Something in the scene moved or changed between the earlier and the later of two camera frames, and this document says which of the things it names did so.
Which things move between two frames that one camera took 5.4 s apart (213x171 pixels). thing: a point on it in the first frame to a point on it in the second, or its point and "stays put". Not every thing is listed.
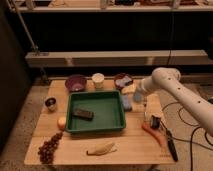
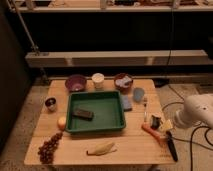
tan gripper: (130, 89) to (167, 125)
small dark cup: (51, 103) stays put
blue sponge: (126, 102) stays put
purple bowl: (76, 82) stays put
